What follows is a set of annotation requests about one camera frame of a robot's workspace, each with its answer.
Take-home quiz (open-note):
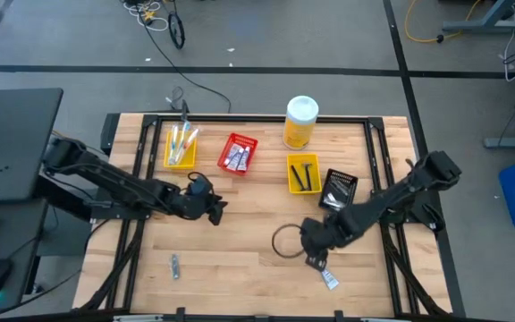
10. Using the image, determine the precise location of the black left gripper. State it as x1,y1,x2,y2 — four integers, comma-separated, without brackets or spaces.
169,187,230,227

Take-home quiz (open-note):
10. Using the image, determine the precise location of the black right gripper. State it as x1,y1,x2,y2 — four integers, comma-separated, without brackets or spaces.
300,216,346,274

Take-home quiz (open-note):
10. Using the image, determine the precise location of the red toothbrush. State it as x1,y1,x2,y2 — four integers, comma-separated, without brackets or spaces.
180,127,201,160

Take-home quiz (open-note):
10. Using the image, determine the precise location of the green toothbrush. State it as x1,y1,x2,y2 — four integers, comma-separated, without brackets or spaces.
168,123,181,165

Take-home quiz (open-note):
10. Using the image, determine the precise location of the dark blue disposable razor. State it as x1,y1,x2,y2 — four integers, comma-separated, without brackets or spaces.
290,165,307,192
301,162,315,192

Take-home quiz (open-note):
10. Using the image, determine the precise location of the yellow plastic basket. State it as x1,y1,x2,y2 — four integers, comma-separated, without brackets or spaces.
286,153,323,196
163,129,198,170

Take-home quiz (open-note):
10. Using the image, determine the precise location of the red plastic basket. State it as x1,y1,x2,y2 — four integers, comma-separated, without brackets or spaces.
216,132,259,177

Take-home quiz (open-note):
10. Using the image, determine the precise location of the black plastic basket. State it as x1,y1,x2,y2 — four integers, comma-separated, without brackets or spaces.
318,168,359,213

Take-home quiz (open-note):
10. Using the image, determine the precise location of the yellow wipes canister white lid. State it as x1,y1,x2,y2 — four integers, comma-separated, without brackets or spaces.
283,95,320,151

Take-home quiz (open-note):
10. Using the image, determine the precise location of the black rectangular block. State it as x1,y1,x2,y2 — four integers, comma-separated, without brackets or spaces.
100,112,122,157

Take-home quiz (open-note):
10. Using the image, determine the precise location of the grey desk surface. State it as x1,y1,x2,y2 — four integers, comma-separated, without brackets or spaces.
0,199,49,312

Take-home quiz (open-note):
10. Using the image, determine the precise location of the black desk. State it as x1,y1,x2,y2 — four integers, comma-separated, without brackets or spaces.
0,88,64,202

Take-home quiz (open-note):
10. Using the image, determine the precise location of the grey desk leg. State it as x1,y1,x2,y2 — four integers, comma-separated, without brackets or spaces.
442,0,515,35

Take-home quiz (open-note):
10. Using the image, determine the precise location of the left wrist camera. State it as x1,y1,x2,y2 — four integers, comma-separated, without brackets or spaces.
190,175,210,197

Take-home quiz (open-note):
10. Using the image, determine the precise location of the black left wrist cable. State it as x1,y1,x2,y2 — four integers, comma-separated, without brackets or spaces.
187,171,214,189

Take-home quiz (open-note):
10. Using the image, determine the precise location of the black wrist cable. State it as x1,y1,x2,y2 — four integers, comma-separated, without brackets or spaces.
271,223,306,259
187,171,214,189

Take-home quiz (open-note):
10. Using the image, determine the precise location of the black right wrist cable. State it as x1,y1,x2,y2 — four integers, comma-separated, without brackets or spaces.
271,223,306,259

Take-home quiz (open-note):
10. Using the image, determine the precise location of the black cable bundle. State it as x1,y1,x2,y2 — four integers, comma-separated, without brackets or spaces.
76,218,145,312
380,223,453,317

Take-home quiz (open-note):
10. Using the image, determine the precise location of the black aluminium table frame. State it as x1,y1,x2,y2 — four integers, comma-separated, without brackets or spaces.
105,113,422,317

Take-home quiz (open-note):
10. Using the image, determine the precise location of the long black floor cable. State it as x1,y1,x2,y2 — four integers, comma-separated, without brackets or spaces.
136,4,232,114

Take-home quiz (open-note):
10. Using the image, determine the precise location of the black coiled cable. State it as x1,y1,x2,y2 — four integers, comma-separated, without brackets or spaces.
168,9,187,51

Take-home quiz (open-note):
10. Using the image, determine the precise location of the white cable with yellow plug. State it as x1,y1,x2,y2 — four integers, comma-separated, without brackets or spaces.
122,0,169,32

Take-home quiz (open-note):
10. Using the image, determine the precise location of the yellow floor cable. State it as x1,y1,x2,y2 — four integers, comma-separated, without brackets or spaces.
403,0,482,45

